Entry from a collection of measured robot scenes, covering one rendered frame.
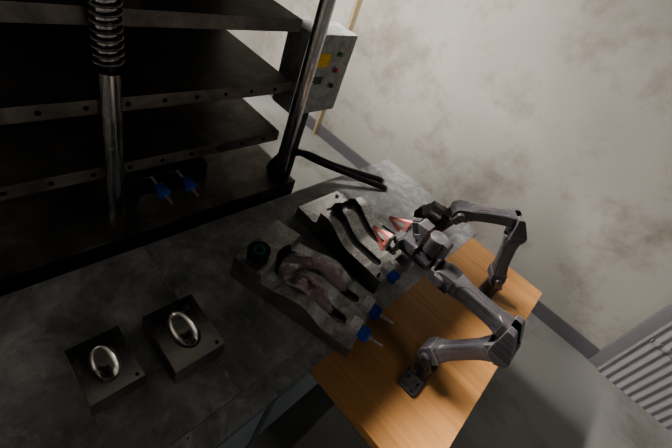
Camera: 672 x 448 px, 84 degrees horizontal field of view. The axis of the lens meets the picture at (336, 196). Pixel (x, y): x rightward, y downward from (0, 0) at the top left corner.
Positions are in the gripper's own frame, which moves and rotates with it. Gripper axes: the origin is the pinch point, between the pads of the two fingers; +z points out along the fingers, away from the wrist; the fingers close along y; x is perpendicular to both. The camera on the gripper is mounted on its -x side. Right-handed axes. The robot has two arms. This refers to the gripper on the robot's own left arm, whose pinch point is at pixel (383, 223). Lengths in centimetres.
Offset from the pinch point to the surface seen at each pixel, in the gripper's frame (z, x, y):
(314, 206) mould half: 40, 33, -18
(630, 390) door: -148, 118, -181
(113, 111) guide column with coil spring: 70, -9, 53
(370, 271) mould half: -1.0, 30.8, -9.9
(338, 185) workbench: 50, 39, -48
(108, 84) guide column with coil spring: 70, -18, 53
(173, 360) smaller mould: 12, 32, 64
